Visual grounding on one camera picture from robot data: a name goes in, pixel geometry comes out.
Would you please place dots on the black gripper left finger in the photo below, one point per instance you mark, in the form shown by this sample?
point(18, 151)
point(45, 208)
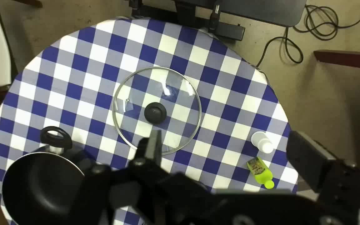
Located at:
point(158, 197)

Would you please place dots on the small white bottle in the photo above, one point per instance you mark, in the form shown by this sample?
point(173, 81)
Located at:
point(261, 142)

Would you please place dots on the blue white checkered tablecloth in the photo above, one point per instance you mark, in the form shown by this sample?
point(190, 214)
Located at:
point(71, 83)

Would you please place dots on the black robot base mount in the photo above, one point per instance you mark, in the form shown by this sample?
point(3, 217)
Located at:
point(205, 14)

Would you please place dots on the black cooking pot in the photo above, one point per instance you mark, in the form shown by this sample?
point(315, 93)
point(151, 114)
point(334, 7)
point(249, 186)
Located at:
point(40, 187)

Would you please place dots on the glass pot lid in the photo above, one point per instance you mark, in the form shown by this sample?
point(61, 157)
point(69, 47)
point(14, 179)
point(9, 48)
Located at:
point(156, 99)

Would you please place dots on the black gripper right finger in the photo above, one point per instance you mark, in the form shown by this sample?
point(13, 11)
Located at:
point(335, 181)

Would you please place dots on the green squeeze bottle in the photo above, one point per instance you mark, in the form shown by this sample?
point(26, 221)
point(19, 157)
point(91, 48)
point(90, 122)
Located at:
point(261, 174)

